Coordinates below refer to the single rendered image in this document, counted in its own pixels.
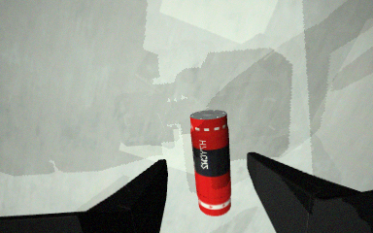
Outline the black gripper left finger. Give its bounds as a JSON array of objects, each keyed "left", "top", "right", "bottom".
[{"left": 0, "top": 159, "right": 168, "bottom": 233}]

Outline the red and navy battery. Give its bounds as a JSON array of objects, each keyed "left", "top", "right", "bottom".
[{"left": 190, "top": 110, "right": 231, "bottom": 216}]

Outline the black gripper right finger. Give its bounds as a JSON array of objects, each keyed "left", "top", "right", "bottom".
[{"left": 247, "top": 152, "right": 373, "bottom": 233}]

